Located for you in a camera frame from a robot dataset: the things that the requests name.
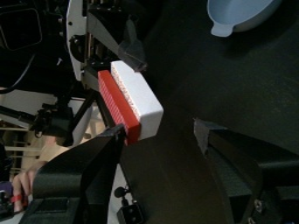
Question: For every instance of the black case with light outline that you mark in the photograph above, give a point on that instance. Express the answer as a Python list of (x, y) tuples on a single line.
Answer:
[(18, 27)]

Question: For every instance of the white frame plate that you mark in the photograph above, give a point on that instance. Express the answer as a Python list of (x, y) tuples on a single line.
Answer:
[(76, 38)]

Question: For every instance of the person's hand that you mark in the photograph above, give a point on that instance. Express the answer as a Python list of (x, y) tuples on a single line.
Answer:
[(22, 186)]

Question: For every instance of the black clamp with knob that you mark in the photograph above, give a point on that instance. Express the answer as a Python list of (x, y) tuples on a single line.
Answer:
[(128, 208)]

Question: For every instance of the black camera on mount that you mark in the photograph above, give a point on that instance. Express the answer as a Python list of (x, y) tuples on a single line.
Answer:
[(53, 122)]

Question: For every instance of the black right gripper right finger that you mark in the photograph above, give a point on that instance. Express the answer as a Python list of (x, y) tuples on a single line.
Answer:
[(240, 172)]

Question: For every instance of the light blue bowl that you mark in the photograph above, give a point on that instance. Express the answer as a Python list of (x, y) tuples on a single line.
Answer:
[(240, 13)]

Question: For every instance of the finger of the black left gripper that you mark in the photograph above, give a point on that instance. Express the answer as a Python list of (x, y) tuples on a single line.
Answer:
[(73, 172)]

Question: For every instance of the taped black right gripper left finger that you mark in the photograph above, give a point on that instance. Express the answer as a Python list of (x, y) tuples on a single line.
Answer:
[(116, 32)]

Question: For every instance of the person in beige shirt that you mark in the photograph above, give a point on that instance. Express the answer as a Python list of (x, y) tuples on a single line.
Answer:
[(52, 151)]

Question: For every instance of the salmon sushi toy red white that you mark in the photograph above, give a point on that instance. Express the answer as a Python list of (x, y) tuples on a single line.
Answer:
[(133, 99)]

